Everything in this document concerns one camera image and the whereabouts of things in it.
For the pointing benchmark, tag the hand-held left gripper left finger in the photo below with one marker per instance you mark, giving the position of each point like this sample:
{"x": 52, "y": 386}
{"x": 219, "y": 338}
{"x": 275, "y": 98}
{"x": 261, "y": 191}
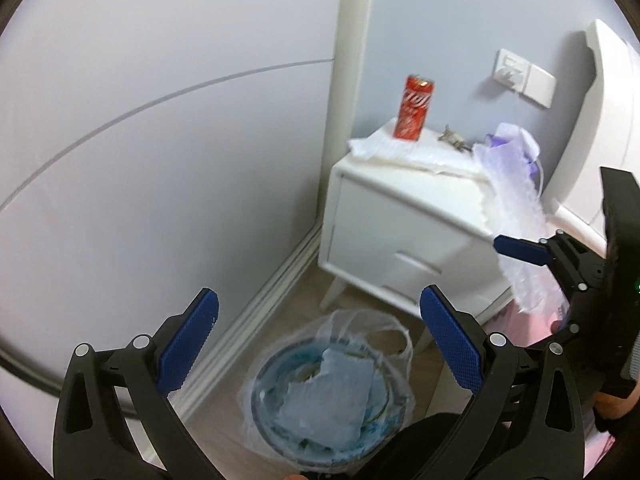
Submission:
{"x": 187, "y": 340}

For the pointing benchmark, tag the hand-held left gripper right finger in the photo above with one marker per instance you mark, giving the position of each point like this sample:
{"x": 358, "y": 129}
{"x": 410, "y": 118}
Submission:
{"x": 450, "y": 340}

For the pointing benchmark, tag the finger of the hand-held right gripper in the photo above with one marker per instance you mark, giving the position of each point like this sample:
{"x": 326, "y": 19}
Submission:
{"x": 520, "y": 250}
{"x": 575, "y": 332}

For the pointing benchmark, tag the bin with plastic liner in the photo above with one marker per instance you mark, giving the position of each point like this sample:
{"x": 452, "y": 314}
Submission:
{"x": 360, "y": 322}

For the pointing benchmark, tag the blue trash bin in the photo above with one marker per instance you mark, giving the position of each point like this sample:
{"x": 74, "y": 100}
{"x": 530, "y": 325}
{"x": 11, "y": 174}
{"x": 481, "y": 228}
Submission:
{"x": 272, "y": 375}

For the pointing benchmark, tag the clear plastic bag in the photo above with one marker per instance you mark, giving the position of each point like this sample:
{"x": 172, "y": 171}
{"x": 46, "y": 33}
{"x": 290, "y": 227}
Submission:
{"x": 400, "y": 152}

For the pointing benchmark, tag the red soda can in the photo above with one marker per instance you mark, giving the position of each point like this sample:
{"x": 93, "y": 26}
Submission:
{"x": 412, "y": 110}

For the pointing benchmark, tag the person's right hand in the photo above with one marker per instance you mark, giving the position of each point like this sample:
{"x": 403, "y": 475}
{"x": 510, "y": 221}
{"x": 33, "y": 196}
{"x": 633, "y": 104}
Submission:
{"x": 617, "y": 405}

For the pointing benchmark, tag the white baseboard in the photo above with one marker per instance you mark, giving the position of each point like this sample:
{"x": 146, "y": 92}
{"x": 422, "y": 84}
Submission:
{"x": 260, "y": 310}

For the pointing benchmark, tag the metal key bunch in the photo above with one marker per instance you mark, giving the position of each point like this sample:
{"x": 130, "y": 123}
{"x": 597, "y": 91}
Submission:
{"x": 452, "y": 136}

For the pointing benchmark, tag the white nightstand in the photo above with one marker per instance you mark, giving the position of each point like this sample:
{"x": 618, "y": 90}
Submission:
{"x": 390, "y": 220}

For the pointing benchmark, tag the white bed headboard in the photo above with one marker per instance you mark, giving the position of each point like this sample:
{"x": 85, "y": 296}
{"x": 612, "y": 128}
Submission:
{"x": 615, "y": 125}

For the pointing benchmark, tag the white paper sheet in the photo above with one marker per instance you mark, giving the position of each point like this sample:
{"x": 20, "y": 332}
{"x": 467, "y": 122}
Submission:
{"x": 325, "y": 400}

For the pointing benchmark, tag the white charger plug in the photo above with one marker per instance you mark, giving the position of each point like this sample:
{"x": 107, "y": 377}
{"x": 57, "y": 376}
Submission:
{"x": 510, "y": 75}

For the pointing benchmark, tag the white wall switch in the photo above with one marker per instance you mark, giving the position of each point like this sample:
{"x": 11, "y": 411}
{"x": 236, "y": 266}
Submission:
{"x": 540, "y": 87}

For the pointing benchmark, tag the white wall socket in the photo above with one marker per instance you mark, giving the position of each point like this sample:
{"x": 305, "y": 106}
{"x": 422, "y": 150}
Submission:
{"x": 510, "y": 57}

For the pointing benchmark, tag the cream vertical trim post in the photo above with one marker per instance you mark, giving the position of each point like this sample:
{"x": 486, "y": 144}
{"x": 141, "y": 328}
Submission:
{"x": 352, "y": 60}

